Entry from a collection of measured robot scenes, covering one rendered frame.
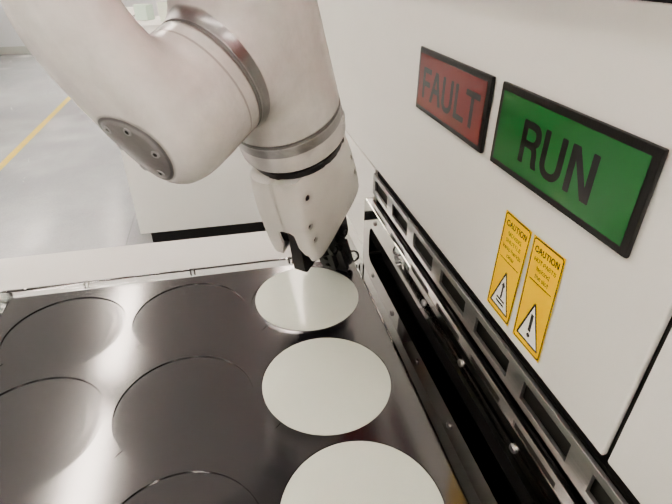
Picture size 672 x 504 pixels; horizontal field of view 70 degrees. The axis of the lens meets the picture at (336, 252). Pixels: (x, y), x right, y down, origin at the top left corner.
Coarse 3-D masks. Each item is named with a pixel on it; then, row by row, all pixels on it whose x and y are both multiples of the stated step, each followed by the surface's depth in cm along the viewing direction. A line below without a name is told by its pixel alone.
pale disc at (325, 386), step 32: (288, 352) 41; (320, 352) 41; (352, 352) 41; (288, 384) 37; (320, 384) 37; (352, 384) 37; (384, 384) 37; (288, 416) 35; (320, 416) 35; (352, 416) 35
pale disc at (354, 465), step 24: (312, 456) 32; (336, 456) 32; (360, 456) 32; (384, 456) 32; (408, 456) 32; (312, 480) 31; (336, 480) 31; (360, 480) 31; (384, 480) 31; (408, 480) 31; (432, 480) 31
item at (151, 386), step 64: (0, 320) 44; (64, 320) 44; (128, 320) 44; (192, 320) 44; (256, 320) 44; (0, 384) 37; (64, 384) 38; (128, 384) 37; (192, 384) 38; (256, 384) 37; (0, 448) 33; (64, 448) 33; (128, 448) 33; (192, 448) 33; (256, 448) 33; (320, 448) 33
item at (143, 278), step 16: (352, 256) 54; (160, 272) 50; (176, 272) 50; (192, 272) 50; (208, 272) 51; (224, 272) 51; (32, 288) 48; (48, 288) 48; (64, 288) 48; (80, 288) 48
